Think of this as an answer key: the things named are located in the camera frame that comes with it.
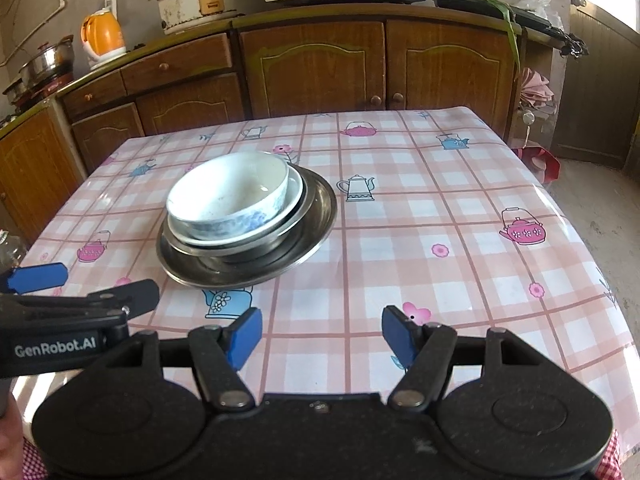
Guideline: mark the orange electric kettle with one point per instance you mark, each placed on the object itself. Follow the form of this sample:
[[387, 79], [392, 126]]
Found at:
[[102, 35]]

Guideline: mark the black flat tray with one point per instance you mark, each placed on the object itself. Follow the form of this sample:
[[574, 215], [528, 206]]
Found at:
[[530, 20]]

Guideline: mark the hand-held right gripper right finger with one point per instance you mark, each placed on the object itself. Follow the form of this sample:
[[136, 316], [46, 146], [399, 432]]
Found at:
[[398, 335]]

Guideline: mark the pink folded umbrella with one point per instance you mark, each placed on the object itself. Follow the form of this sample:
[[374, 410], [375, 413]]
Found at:
[[537, 92]]

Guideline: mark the pink checked teapot tablecloth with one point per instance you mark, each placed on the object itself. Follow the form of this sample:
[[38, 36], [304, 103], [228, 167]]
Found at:
[[425, 240]]

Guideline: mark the white power strip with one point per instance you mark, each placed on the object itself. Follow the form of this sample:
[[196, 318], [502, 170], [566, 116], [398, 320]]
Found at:
[[110, 5]]

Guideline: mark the wooden cabinet with drawers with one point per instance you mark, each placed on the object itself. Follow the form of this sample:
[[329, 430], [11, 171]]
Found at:
[[175, 70]]

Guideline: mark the brown door with window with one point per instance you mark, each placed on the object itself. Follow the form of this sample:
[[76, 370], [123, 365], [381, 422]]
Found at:
[[595, 85]]

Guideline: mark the green onion leaf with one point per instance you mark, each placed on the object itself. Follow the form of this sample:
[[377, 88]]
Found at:
[[511, 30]]

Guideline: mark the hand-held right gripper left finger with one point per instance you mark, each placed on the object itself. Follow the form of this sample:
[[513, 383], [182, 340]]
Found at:
[[244, 337]]

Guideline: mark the red bag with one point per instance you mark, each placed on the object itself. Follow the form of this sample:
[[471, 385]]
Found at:
[[542, 162]]

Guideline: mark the white bowl with green print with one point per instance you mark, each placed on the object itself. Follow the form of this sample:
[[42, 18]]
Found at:
[[295, 195]]

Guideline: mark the person's left hand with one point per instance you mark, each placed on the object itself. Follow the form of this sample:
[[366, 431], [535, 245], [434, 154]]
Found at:
[[10, 435]]

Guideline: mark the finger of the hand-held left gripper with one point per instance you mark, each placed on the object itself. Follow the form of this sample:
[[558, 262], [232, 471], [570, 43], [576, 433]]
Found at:
[[135, 297], [40, 277]]

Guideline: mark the large steel plate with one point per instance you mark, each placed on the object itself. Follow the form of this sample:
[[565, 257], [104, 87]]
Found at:
[[320, 220]]

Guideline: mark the white bowl with blue pattern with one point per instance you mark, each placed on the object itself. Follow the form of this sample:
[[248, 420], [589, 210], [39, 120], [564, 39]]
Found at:
[[230, 190]]

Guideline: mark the clear plastic bag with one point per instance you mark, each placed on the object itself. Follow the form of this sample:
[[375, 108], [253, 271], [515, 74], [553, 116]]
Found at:
[[535, 7]]

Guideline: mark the wooden two-door cabinet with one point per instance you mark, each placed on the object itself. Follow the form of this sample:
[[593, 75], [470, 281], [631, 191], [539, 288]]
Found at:
[[320, 65]]

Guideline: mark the clear bottle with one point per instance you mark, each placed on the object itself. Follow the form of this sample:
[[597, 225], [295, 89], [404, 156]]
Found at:
[[12, 250]]

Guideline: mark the induction cooker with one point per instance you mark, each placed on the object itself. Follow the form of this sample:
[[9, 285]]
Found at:
[[45, 92]]

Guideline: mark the steel cooking pot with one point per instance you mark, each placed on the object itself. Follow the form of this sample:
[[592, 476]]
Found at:
[[45, 60]]

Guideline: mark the wooden single-door cabinet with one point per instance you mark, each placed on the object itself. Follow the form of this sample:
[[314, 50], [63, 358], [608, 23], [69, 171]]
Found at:
[[35, 175]]

